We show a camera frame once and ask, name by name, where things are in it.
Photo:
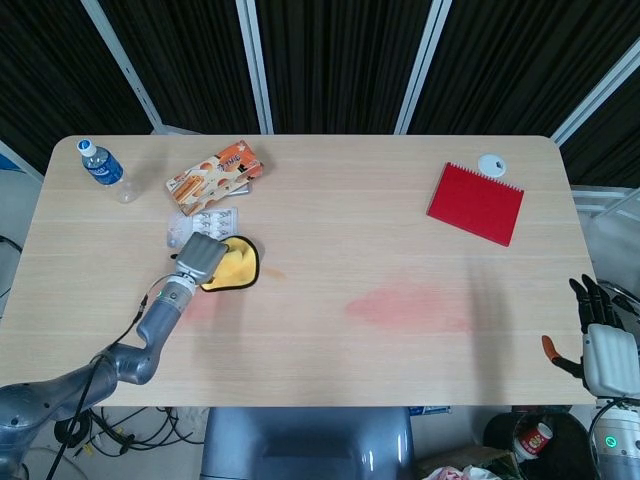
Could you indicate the red instant noodle cup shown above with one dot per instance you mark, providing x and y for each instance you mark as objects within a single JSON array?
[{"x": 532, "y": 442}]

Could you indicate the white round disc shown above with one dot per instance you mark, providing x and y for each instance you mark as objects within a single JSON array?
[{"x": 491, "y": 165}]

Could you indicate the red spiral notebook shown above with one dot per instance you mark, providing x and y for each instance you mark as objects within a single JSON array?
[{"x": 475, "y": 205}]

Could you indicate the white metal rack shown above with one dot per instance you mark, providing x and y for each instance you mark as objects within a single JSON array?
[{"x": 607, "y": 200}]

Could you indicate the white partition post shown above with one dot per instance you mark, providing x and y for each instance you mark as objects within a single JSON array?
[
  {"x": 256, "y": 70},
  {"x": 422, "y": 70},
  {"x": 595, "y": 90},
  {"x": 125, "y": 70}
]

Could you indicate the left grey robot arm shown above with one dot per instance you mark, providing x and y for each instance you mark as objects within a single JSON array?
[{"x": 125, "y": 360}]

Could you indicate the clear bottle with blue label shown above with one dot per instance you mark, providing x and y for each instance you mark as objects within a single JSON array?
[{"x": 105, "y": 170}]

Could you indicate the orange snack box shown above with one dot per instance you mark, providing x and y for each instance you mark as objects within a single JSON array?
[{"x": 215, "y": 177}]

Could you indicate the crumpled plastic bag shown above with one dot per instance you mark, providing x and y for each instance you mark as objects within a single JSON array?
[{"x": 470, "y": 472}]

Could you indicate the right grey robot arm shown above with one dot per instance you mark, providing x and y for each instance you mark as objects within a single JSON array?
[{"x": 617, "y": 440}]

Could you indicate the yellow cloth with black edge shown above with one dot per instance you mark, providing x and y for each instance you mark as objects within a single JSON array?
[{"x": 240, "y": 265}]

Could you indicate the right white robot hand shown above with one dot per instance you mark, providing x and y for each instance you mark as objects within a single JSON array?
[{"x": 607, "y": 355}]

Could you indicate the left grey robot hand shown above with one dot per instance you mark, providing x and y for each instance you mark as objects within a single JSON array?
[{"x": 200, "y": 257}]

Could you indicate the black trash bin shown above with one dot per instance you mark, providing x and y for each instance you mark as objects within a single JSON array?
[{"x": 570, "y": 440}]

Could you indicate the grey robot torso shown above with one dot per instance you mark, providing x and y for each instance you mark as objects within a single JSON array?
[{"x": 305, "y": 445}]

